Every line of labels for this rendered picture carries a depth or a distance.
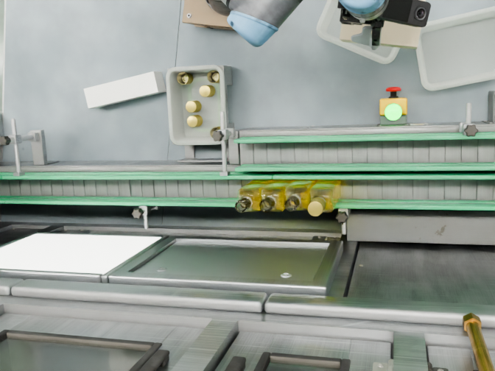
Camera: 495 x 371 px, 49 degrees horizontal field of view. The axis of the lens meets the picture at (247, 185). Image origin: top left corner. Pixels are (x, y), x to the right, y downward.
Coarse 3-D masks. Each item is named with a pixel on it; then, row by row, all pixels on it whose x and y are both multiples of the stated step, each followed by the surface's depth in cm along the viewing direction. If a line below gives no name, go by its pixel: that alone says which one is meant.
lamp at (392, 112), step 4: (392, 104) 141; (396, 104) 142; (388, 108) 141; (392, 108) 141; (396, 108) 141; (400, 108) 141; (388, 112) 141; (392, 112) 141; (396, 112) 141; (400, 112) 141; (388, 116) 142; (392, 116) 141; (396, 116) 141; (400, 116) 141; (392, 120) 142
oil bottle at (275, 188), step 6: (276, 180) 142; (282, 180) 141; (288, 180) 141; (270, 186) 133; (276, 186) 133; (282, 186) 133; (264, 192) 129; (270, 192) 129; (276, 192) 129; (282, 192) 129; (276, 198) 128; (282, 198) 129; (276, 204) 129; (282, 204) 130; (270, 210) 129; (276, 210) 129; (282, 210) 130
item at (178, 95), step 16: (176, 80) 161; (224, 80) 153; (176, 96) 161; (192, 96) 163; (224, 96) 153; (176, 112) 161; (208, 112) 163; (176, 128) 161; (192, 128) 165; (208, 128) 164; (176, 144) 160; (192, 144) 158; (208, 144) 157
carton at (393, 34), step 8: (424, 0) 110; (344, 24) 115; (384, 24) 112; (392, 24) 112; (400, 24) 112; (344, 32) 115; (352, 32) 114; (360, 32) 114; (384, 32) 113; (392, 32) 112; (400, 32) 112; (408, 32) 112; (416, 32) 111; (344, 40) 118; (384, 40) 113; (392, 40) 113; (400, 40) 112; (408, 40) 112; (416, 40) 111; (408, 48) 118; (416, 48) 115
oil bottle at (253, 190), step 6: (258, 180) 144; (264, 180) 144; (270, 180) 144; (246, 186) 136; (252, 186) 135; (258, 186) 135; (264, 186) 137; (240, 192) 131; (246, 192) 130; (252, 192) 130; (258, 192) 131; (240, 198) 131; (252, 198) 130; (258, 198) 131; (252, 204) 130; (258, 204) 131; (252, 210) 131; (258, 210) 131
